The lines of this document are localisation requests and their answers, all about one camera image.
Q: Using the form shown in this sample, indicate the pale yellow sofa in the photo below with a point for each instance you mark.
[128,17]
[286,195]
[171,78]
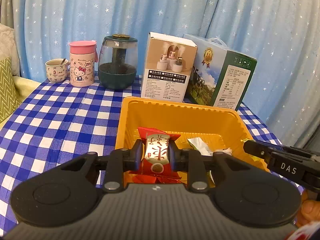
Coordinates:
[24,87]

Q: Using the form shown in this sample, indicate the silver foil pouch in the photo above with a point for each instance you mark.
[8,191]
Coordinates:
[199,145]

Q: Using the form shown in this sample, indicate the red rectangular snack packet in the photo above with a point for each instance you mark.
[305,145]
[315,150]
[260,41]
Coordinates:
[149,179]

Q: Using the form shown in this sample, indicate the white embroidered cushion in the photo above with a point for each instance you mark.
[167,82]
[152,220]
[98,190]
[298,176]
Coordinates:
[8,48]

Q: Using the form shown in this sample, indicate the green chevron cushion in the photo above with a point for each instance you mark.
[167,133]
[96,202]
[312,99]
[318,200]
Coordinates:
[8,95]

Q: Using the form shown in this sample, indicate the blue white checkered tablecloth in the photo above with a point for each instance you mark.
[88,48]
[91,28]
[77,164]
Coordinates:
[58,122]

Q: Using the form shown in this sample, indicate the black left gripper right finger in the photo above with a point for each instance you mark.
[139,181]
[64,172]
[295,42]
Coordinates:
[242,192]

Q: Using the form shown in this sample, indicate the small patterned ceramic cup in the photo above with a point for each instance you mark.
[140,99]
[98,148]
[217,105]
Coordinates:
[57,70]

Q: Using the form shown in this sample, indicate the green white carton box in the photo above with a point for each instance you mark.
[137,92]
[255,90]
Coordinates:
[220,76]

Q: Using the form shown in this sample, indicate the pink Hello Kitty tumbler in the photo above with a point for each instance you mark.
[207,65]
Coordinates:
[83,56]

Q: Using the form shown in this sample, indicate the red white snack packet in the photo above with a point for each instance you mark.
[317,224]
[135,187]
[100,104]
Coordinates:
[156,152]

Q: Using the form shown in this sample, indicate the blue star curtain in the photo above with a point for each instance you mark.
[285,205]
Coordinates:
[283,35]

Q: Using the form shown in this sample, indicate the right hand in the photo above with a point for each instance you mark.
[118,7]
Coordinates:
[309,211]

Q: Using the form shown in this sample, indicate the green candy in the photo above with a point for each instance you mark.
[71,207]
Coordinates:
[251,155]

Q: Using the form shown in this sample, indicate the dark green glass humidifier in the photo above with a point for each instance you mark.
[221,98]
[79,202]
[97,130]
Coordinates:
[118,59]

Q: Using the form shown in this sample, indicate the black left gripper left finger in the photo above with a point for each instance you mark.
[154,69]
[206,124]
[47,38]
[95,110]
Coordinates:
[71,191]

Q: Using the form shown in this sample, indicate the orange plastic tray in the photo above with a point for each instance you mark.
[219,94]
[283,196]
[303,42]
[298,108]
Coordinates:
[219,128]

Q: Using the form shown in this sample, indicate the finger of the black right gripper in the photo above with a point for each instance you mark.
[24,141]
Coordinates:
[260,151]
[268,143]

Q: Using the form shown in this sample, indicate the white humidifier product box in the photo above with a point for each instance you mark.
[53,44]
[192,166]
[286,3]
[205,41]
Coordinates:
[168,65]

